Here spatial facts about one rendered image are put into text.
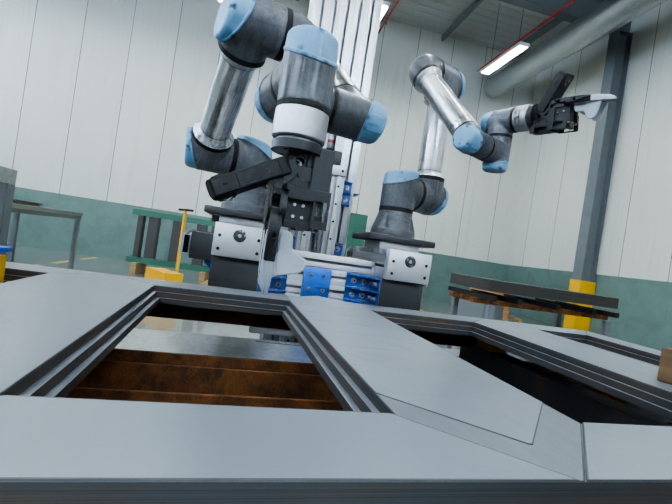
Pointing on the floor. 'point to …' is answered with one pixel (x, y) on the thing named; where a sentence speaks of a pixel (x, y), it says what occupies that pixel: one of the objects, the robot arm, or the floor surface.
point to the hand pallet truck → (176, 261)
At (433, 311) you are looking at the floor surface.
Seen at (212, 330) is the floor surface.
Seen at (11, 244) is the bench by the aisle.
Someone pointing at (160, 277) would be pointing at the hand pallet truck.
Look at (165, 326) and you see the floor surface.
